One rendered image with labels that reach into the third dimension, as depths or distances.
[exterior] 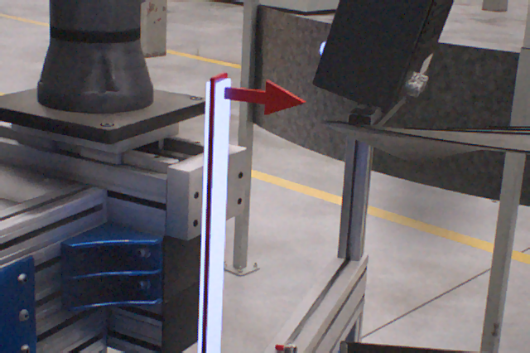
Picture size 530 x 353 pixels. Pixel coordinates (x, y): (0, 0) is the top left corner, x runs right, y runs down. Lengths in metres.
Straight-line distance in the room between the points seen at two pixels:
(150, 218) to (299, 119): 1.79
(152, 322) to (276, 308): 1.89
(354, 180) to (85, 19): 0.39
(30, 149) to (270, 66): 1.86
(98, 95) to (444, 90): 1.51
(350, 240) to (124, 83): 0.36
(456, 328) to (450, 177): 0.66
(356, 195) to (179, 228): 0.23
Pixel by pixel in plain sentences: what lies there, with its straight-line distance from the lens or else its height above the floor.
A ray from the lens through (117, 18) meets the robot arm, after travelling 1.18.
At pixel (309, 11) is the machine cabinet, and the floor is 0.06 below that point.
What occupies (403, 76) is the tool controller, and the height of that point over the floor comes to 1.09.
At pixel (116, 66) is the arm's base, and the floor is 1.09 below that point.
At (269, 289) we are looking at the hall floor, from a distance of 3.21.
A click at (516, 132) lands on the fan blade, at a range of 0.59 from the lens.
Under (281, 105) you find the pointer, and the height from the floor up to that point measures 1.18.
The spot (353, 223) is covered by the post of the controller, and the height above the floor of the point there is 0.91.
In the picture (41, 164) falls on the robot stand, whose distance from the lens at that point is 1.24.
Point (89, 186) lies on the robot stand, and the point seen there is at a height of 0.95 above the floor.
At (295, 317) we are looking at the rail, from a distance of 1.04.
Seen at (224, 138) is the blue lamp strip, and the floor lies 1.15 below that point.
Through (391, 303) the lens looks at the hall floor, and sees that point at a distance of 3.18.
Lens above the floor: 1.31
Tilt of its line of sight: 18 degrees down
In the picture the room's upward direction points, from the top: 3 degrees clockwise
